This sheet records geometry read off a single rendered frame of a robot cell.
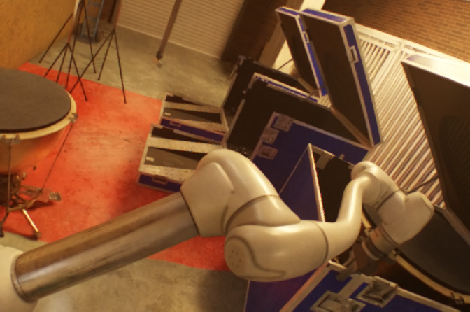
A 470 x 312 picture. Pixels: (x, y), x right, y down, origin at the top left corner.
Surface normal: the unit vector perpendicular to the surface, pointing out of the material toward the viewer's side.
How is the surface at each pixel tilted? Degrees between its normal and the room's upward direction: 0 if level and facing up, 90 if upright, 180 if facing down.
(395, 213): 81
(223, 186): 40
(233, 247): 94
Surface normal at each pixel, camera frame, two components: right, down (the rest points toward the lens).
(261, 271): 0.15, 0.33
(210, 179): -0.23, -0.76
